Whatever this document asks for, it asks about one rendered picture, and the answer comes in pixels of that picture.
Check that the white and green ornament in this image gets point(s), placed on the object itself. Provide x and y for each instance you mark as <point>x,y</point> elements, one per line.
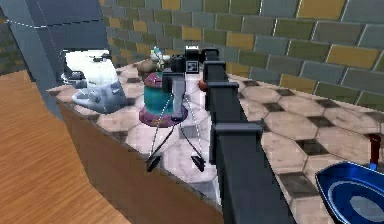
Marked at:
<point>159,58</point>

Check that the brown round lump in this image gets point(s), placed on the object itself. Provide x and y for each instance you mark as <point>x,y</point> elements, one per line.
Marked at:
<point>146,67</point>

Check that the red round fruit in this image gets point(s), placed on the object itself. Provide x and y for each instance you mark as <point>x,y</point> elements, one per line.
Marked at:
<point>202,85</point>

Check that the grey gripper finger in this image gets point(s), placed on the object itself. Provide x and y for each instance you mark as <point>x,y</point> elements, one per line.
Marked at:
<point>199,163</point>
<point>153,163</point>

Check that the teal and purple jar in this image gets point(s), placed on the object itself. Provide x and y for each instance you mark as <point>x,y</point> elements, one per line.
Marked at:
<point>155,98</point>

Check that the brown counter with tiled top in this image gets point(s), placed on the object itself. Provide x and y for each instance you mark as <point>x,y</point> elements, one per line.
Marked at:
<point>133,173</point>

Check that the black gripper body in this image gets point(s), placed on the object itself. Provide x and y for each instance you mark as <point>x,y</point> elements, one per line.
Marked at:
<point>178,85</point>

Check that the white and grey appliance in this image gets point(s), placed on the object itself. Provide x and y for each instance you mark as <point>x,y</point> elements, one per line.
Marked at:
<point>100,90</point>

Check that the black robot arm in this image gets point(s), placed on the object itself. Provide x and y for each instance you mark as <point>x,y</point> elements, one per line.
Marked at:
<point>240,166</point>

